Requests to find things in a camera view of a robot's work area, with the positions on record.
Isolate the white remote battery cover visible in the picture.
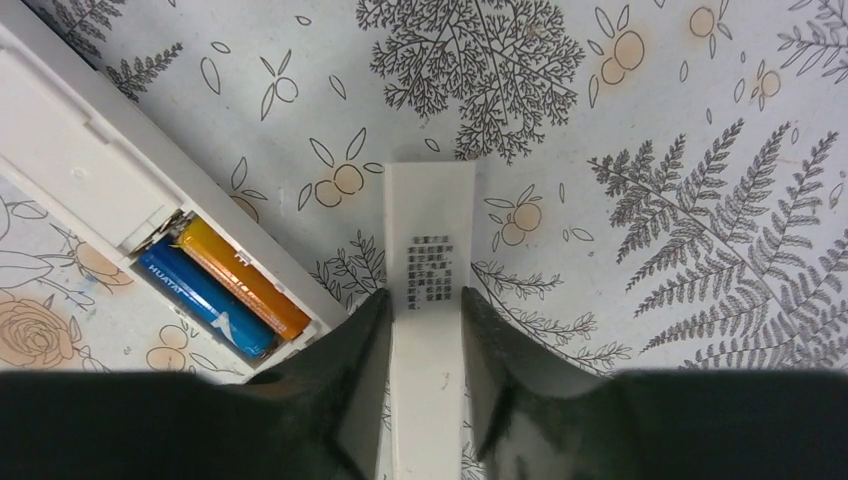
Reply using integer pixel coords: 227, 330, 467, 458
384, 162, 475, 479

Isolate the blue battery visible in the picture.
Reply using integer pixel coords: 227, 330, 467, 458
137, 240, 277, 360

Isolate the orange battery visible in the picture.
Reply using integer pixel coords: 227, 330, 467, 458
174, 217, 311, 341

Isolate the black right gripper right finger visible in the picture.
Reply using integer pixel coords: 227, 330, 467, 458
461, 287, 847, 479

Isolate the white remote control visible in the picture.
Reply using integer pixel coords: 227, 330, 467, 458
1, 1, 346, 380

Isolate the floral patterned table mat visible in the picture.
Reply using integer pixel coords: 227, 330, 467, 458
1, 1, 847, 384

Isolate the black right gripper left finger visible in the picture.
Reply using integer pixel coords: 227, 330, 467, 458
1, 289, 393, 479

